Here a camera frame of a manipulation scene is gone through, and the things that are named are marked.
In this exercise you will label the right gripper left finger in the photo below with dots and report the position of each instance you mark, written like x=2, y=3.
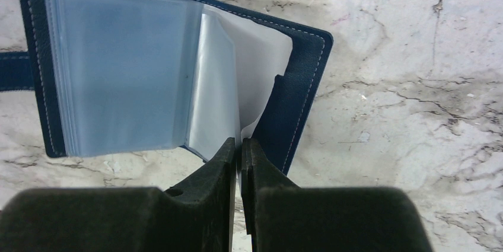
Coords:
x=194, y=215

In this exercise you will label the dark blue card holder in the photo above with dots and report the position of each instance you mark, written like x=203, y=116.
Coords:
x=114, y=76

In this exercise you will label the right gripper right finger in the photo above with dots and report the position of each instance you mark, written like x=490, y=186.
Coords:
x=282, y=216

